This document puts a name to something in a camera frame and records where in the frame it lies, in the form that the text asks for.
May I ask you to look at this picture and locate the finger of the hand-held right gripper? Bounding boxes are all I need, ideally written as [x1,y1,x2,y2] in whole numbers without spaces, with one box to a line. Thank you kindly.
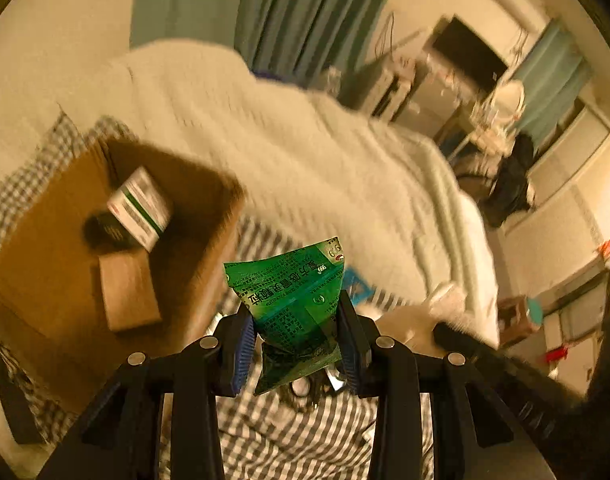
[432,321,516,368]

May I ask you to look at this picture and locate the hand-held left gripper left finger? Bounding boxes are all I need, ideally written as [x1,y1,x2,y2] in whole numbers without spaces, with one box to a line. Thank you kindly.
[35,305,258,480]

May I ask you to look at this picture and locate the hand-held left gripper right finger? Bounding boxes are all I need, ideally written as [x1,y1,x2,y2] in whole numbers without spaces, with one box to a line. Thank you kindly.
[335,290,558,480]

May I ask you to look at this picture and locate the green medicine sachet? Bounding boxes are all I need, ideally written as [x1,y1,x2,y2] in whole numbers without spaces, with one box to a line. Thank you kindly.
[222,236,347,396]

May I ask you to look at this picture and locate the large white bottle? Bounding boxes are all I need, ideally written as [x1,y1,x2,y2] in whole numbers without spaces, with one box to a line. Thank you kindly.
[377,305,436,351]

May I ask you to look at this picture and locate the teal topped stool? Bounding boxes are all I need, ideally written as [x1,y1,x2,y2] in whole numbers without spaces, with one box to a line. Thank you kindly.
[500,295,543,346]

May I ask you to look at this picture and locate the blue packet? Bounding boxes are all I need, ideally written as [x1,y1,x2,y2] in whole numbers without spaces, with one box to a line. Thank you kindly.
[345,267,376,306]

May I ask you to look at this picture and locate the grey checkered cloth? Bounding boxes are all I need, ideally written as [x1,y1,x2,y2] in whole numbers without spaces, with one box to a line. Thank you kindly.
[0,112,436,480]

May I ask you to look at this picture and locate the small brown cardboard box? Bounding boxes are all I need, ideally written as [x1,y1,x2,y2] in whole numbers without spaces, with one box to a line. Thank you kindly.
[99,250,162,332]

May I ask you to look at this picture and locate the black clothing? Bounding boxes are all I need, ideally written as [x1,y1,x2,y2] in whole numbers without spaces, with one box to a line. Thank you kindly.
[485,132,536,228]

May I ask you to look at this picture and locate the white green-striped medicine box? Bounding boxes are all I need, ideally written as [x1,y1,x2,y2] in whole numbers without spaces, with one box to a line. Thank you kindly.
[106,166,173,253]

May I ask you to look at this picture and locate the white wardrobe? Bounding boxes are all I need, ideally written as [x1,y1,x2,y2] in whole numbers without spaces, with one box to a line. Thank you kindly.
[500,100,610,301]

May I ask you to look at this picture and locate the white blanket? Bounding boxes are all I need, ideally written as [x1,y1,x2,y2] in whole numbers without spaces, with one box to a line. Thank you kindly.
[100,40,500,346]

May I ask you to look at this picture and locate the wooden side table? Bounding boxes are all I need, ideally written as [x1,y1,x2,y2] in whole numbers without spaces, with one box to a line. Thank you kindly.
[450,105,516,161]

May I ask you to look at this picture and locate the grey cabinet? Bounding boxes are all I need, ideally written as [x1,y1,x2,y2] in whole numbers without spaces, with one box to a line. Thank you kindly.
[410,60,486,128]

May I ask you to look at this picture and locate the white fan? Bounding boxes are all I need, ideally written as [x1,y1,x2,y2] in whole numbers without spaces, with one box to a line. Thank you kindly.
[495,80,526,116]

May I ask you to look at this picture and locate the white suitcase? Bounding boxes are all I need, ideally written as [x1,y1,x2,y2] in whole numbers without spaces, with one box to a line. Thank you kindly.
[340,60,416,121]

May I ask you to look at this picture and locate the narrow teal curtain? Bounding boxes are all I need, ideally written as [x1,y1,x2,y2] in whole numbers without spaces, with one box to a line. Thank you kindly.
[512,20,593,146]

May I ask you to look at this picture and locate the clear plastic bottle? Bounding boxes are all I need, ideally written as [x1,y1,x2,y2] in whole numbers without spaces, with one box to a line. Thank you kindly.
[317,67,343,93]

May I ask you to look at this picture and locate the black television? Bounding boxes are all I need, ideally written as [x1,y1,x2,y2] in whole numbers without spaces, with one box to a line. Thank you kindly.
[431,16,509,92]

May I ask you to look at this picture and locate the wide teal curtain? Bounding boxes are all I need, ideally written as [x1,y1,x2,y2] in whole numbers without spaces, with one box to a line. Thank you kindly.
[130,0,403,91]

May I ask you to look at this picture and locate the dark metal keychain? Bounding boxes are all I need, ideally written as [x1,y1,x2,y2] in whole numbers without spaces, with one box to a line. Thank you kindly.
[285,375,346,411]

